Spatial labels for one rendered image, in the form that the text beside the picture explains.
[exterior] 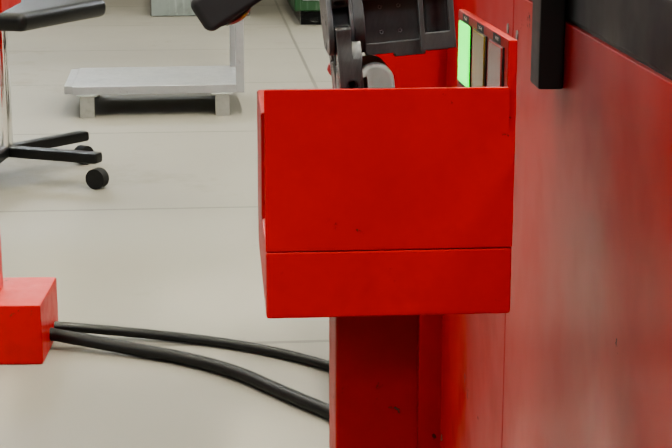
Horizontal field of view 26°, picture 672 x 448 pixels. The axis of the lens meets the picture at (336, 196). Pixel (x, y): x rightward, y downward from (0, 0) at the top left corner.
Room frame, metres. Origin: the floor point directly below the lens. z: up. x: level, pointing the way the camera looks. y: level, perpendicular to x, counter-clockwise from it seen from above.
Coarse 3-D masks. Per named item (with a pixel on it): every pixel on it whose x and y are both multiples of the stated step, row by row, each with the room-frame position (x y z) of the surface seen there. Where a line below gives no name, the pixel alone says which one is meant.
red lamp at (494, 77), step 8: (488, 48) 0.97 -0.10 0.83; (496, 48) 0.94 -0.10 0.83; (488, 56) 0.97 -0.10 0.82; (496, 56) 0.94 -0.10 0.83; (488, 64) 0.97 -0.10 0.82; (496, 64) 0.94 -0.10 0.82; (488, 72) 0.97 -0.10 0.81; (496, 72) 0.94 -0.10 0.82; (488, 80) 0.97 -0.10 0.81; (496, 80) 0.94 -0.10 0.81
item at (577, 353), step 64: (512, 0) 1.41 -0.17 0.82; (448, 64) 1.97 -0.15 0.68; (576, 64) 1.08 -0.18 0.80; (640, 64) 0.89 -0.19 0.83; (576, 128) 1.07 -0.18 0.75; (640, 128) 0.88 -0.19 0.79; (576, 192) 1.06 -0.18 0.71; (640, 192) 0.87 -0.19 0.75; (512, 256) 1.36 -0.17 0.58; (576, 256) 1.06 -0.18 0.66; (640, 256) 0.86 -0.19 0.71; (448, 320) 1.92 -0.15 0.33; (512, 320) 1.35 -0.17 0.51; (576, 320) 1.05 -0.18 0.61; (640, 320) 0.85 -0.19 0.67; (448, 384) 1.90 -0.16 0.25; (512, 384) 1.34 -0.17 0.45; (576, 384) 1.04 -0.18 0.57; (640, 384) 0.85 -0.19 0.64
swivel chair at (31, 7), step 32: (32, 0) 4.43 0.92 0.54; (64, 0) 4.43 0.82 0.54; (96, 0) 4.46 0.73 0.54; (0, 32) 4.34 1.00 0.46; (0, 64) 4.33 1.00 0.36; (0, 96) 4.33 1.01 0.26; (0, 128) 4.33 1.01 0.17; (0, 160) 4.23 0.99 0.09; (64, 160) 4.26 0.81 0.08; (96, 160) 4.23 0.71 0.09
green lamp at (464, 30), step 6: (462, 24) 1.08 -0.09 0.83; (462, 30) 1.08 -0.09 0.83; (468, 30) 1.05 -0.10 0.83; (462, 36) 1.08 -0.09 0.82; (468, 36) 1.05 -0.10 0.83; (462, 42) 1.08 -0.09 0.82; (468, 42) 1.05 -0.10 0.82; (462, 48) 1.08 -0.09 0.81; (468, 48) 1.05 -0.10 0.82; (462, 54) 1.08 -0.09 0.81; (468, 54) 1.05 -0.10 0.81; (462, 60) 1.08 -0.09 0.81; (468, 60) 1.05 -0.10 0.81; (462, 66) 1.07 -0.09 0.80; (468, 66) 1.05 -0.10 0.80; (462, 72) 1.07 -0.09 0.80; (468, 72) 1.05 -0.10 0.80; (462, 78) 1.07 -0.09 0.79; (468, 78) 1.05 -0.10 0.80; (468, 84) 1.05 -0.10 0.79
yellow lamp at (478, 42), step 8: (472, 40) 1.03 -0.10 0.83; (480, 40) 1.00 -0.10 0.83; (472, 48) 1.03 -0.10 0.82; (480, 48) 1.00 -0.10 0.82; (472, 56) 1.03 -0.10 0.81; (480, 56) 1.00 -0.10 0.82; (472, 64) 1.03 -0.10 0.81; (480, 64) 1.00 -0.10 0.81; (472, 72) 1.03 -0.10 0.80; (480, 72) 1.00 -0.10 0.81; (472, 80) 1.03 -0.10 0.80; (480, 80) 1.00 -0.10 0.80
